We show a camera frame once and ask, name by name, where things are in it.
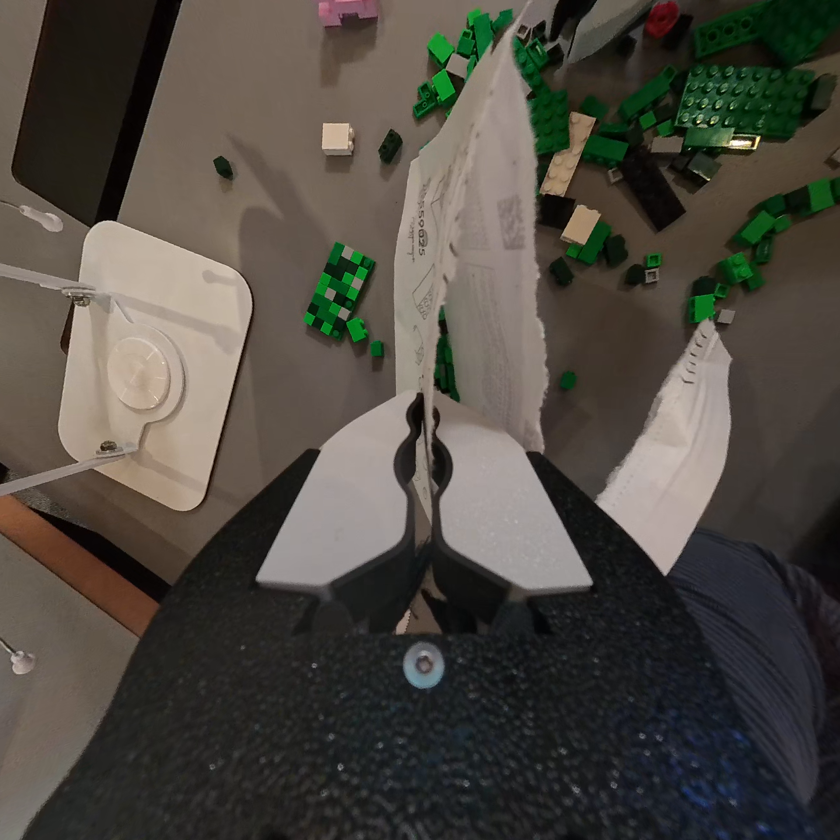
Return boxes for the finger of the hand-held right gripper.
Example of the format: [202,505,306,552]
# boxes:
[564,0,658,64]

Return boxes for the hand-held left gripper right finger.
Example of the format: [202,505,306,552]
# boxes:
[427,403,594,605]

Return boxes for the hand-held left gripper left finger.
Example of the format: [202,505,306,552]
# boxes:
[256,392,422,600]

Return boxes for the white printed paper bag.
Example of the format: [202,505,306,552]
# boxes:
[394,0,550,634]

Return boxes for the grey desk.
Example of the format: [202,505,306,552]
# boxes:
[0,0,840,578]

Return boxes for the large green studded plate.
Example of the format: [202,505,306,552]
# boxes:
[675,62,815,140]
[755,0,840,67]
[529,88,571,157]

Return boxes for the green plate with holes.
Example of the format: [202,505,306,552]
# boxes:
[693,0,789,57]

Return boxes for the long white plate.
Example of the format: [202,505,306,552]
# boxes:
[539,111,599,197]

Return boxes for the pile of green bricks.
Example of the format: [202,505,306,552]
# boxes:
[411,0,840,265]

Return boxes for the long black plate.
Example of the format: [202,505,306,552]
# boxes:
[619,147,687,232]

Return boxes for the small black plate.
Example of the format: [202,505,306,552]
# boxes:
[536,194,578,230]

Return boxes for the green mosaic plate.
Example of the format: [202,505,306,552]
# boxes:
[302,241,377,341]

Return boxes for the curved row of green bricks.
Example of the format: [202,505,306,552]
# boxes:
[685,176,840,324]

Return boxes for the pink brick pig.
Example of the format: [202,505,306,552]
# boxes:
[318,0,382,29]

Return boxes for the person's blue ribbed sweater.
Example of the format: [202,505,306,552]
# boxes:
[669,528,840,840]

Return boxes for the grey table with wooden edge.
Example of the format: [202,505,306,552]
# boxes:
[0,495,163,840]

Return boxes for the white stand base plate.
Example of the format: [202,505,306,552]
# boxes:
[0,203,254,512]

